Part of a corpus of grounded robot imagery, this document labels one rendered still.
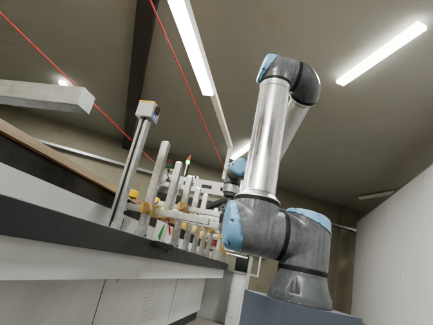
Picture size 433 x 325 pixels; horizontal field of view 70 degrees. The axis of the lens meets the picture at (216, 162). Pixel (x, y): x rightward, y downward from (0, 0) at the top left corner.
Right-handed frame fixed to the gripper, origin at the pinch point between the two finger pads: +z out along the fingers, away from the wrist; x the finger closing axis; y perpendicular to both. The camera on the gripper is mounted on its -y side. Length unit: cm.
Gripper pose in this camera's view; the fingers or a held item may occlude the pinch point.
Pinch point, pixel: (219, 230)
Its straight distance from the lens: 165.3
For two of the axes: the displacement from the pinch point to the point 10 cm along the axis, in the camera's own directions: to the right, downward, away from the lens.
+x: 1.7, 3.5, 9.2
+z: -1.9, 9.3, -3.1
